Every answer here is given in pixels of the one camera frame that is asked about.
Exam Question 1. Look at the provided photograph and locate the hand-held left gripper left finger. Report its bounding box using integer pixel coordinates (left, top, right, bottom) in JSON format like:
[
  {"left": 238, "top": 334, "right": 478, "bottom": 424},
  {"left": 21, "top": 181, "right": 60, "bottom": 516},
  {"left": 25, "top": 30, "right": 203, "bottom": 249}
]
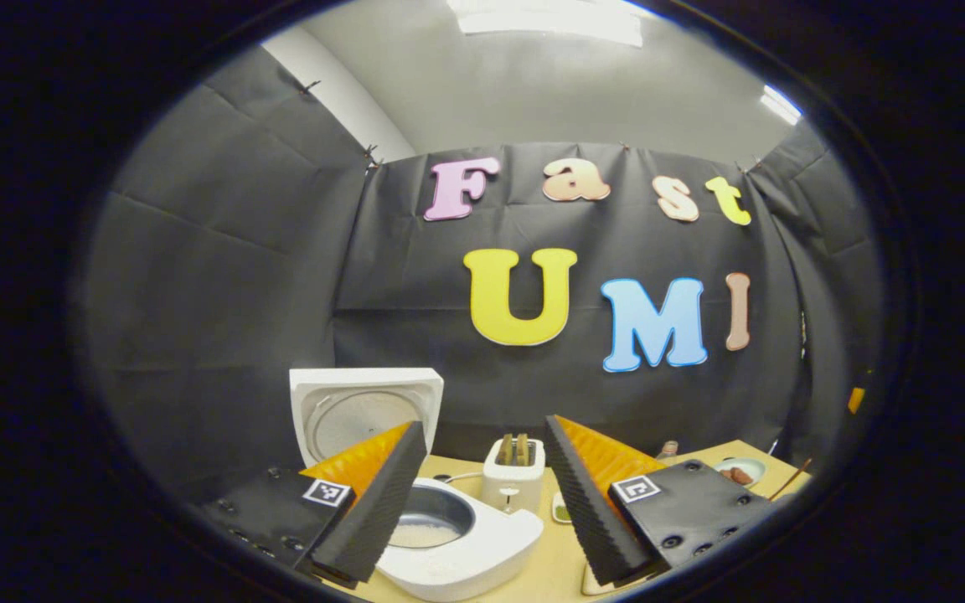
[{"left": 198, "top": 420, "right": 429, "bottom": 587}]

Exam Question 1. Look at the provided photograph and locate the white toaster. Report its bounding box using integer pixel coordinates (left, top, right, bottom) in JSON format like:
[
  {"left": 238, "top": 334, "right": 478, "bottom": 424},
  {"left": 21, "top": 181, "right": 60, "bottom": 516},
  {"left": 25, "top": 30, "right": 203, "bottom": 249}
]
[{"left": 481, "top": 437, "right": 546, "bottom": 515}]

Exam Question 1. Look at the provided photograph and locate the large ceiling light panel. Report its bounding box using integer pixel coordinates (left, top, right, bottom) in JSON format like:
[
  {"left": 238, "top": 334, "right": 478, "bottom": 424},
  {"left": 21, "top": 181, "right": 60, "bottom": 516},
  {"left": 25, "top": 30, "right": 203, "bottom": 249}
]
[{"left": 447, "top": 0, "right": 644, "bottom": 47}]

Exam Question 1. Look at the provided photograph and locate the pale green plate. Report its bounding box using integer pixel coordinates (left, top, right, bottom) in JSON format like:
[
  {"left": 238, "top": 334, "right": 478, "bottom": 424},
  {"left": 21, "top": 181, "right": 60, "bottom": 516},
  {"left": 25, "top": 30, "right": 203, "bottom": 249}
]
[{"left": 715, "top": 456, "right": 767, "bottom": 488}]

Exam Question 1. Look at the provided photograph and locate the black backdrop cloth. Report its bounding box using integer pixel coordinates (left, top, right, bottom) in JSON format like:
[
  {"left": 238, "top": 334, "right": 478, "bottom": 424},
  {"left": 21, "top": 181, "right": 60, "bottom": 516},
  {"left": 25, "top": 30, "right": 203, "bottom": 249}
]
[{"left": 80, "top": 46, "right": 885, "bottom": 503}]

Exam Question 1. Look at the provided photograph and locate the white rice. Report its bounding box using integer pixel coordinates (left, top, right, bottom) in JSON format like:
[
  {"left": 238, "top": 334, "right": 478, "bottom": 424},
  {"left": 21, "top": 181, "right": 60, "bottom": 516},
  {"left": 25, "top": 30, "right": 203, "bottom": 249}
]
[{"left": 389, "top": 519, "right": 462, "bottom": 549}]

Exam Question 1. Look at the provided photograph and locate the white rice cooker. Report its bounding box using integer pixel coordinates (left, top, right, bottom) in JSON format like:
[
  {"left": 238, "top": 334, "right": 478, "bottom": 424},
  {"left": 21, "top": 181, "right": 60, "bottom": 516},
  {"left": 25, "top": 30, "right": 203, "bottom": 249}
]
[{"left": 289, "top": 368, "right": 544, "bottom": 602}]

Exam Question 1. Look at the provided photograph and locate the small ceiling light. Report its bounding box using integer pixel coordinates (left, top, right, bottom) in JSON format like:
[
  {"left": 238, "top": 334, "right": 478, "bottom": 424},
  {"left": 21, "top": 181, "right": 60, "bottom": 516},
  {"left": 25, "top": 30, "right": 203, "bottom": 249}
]
[{"left": 759, "top": 84, "right": 803, "bottom": 126}]

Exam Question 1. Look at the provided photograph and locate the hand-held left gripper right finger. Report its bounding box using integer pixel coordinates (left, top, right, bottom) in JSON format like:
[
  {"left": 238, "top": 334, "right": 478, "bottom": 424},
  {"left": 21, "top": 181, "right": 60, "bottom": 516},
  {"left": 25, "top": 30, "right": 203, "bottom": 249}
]
[{"left": 544, "top": 415, "right": 777, "bottom": 587}]

